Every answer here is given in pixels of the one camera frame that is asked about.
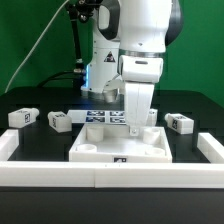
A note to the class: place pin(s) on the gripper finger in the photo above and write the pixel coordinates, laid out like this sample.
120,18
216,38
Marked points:
131,103
144,96

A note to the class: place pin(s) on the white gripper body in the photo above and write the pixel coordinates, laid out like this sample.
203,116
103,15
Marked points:
139,69

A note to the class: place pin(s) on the white square tabletop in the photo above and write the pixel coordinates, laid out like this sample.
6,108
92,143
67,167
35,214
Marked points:
114,144

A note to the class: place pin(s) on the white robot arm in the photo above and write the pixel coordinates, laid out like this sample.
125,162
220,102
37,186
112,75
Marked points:
129,42

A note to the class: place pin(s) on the white marker tag sheet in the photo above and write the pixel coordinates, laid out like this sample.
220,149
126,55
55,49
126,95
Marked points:
97,116

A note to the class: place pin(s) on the white U-shaped fence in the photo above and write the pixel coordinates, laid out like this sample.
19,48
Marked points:
103,175

